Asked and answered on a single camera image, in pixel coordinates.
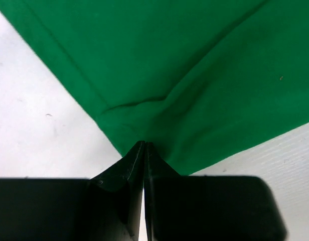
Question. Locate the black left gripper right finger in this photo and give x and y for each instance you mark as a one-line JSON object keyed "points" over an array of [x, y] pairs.
{"points": [[207, 207]]}

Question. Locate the green t shirt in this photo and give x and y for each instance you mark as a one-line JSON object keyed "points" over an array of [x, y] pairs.
{"points": [[202, 80]]}

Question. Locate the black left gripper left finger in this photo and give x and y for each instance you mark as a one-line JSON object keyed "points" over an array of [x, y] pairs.
{"points": [[106, 207]]}

